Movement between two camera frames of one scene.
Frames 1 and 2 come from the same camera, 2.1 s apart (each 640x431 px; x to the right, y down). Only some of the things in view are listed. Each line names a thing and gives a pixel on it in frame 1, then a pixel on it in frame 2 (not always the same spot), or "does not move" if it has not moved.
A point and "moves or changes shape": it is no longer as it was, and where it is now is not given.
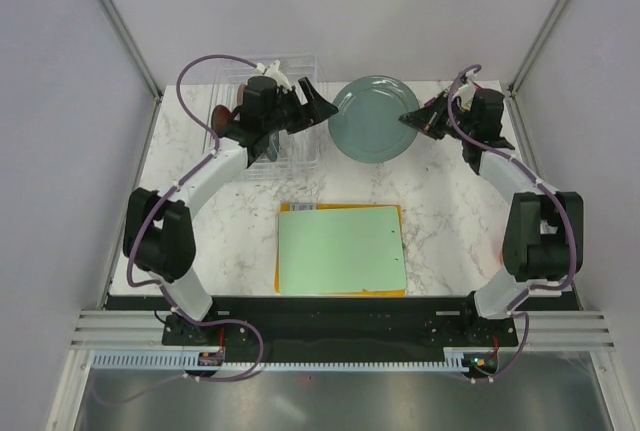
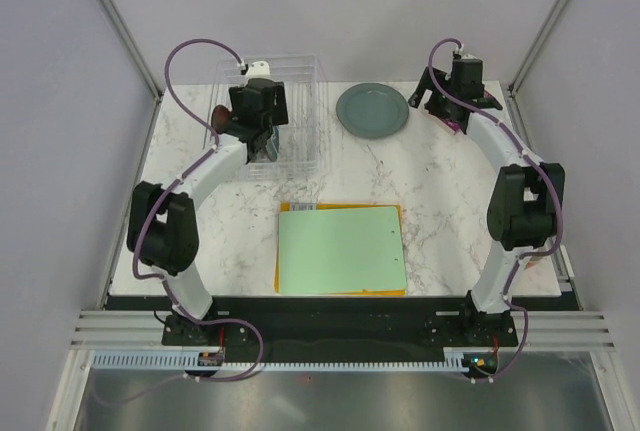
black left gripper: (316, 108) -> (280, 113)
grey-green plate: (366, 126) moves or changes shape
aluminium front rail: (143, 329) does not move
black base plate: (349, 323) does not move
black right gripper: (422, 118) -> (425, 84)
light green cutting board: (340, 249) does not move
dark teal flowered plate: (273, 147) does not move
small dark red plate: (220, 120) does not move
